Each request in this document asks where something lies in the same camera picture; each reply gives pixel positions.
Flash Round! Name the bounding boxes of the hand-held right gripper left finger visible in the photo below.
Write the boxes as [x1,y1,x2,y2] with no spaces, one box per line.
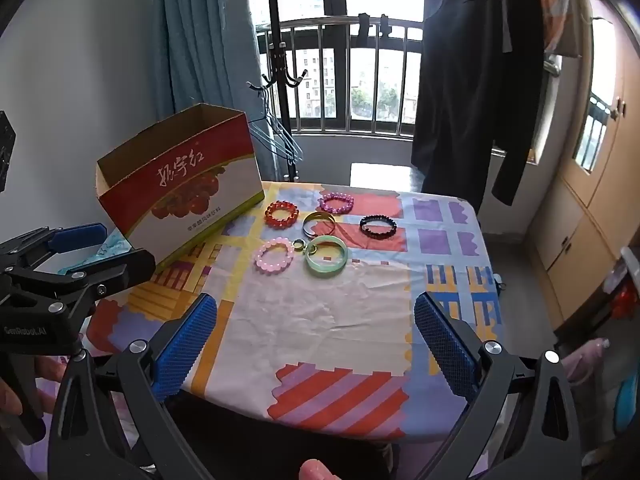
[47,292,236,480]

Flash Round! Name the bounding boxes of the black hanging clothes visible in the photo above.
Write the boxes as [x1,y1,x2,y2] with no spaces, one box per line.
[411,0,551,207]

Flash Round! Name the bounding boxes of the colourful patterned tablecloth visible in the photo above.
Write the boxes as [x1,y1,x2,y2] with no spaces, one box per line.
[82,180,504,444]

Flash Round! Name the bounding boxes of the pink bead bracelet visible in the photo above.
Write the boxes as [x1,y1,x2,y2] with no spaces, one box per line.
[254,240,294,274]

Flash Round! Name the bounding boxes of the teal bowl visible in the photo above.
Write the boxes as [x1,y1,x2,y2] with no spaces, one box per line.
[614,377,639,434]

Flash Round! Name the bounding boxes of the wooden cabinet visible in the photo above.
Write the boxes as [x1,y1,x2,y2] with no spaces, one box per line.
[529,0,640,322]

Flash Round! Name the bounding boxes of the black coat rack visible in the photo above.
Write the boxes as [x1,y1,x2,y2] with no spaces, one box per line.
[236,0,307,184]

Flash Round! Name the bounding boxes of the gold metal bangle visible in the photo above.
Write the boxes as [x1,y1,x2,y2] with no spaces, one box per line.
[303,211,337,239]

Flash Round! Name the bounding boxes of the person's left hand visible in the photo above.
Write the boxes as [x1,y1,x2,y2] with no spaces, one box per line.
[0,355,68,423]

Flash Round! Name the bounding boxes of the blue wire hangers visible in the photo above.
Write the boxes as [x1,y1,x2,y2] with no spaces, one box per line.
[246,85,304,162]

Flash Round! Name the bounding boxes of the black bead bracelet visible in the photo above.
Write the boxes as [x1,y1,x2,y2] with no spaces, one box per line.
[359,214,399,239]

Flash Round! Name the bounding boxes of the green jade bangle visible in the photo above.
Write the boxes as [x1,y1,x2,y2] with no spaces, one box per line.
[305,234,347,277]

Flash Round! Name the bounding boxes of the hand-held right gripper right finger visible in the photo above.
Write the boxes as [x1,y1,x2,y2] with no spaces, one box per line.
[414,291,583,480]

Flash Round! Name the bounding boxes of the orange hanging towel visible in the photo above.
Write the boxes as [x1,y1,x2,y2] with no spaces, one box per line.
[536,0,572,57]

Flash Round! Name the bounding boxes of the person's right hand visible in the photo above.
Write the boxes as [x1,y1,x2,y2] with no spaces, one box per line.
[299,458,337,480]

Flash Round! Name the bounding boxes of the purple bead bracelet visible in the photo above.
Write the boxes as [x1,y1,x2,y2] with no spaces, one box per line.
[318,192,356,215]

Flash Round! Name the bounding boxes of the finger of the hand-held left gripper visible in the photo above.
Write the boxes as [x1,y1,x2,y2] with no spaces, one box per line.
[10,247,157,322]
[0,223,109,272]

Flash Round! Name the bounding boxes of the red printed cardboard box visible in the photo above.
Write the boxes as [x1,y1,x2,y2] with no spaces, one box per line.
[95,103,265,272]

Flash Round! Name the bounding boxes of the metal balcony railing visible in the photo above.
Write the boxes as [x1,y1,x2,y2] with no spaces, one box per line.
[255,15,426,137]

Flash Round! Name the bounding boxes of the red bead bracelet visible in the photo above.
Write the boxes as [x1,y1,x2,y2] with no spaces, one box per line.
[264,200,299,231]

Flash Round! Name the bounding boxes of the teal patterned cloth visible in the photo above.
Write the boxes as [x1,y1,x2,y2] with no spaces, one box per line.
[65,240,137,277]

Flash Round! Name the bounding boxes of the blue curtain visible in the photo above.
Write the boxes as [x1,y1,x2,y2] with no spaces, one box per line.
[150,0,282,182]

